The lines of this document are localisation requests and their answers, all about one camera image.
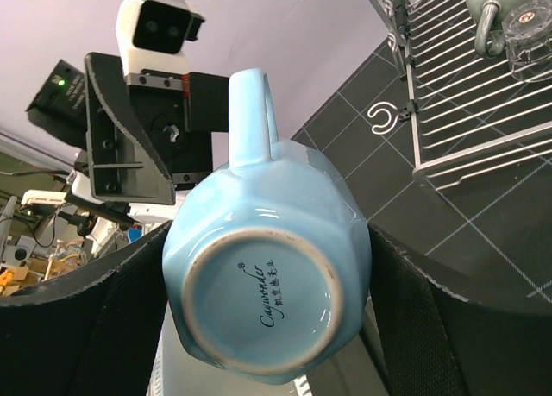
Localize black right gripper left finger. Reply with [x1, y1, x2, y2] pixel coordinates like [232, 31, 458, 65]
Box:
[1, 223, 170, 395]

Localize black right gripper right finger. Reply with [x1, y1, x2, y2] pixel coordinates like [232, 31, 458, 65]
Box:
[368, 225, 551, 395]

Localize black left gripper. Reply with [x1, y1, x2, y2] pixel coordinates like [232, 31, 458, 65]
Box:
[85, 53, 229, 204]

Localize light blue cup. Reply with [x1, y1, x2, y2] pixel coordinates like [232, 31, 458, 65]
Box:
[162, 69, 372, 383]

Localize small clear glass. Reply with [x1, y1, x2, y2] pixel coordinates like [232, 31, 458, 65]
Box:
[502, 0, 551, 83]

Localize grey ceramic mug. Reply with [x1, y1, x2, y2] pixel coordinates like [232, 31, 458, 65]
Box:
[466, 0, 530, 59]

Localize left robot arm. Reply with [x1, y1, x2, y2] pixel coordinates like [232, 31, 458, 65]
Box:
[27, 53, 229, 236]

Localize grey metal dish rack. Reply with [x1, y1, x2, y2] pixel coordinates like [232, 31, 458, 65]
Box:
[369, 0, 551, 192]

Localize grey rack hook front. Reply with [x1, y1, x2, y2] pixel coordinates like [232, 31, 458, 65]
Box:
[367, 101, 399, 135]

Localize black grid mat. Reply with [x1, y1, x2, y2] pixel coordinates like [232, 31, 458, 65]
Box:
[295, 37, 551, 304]

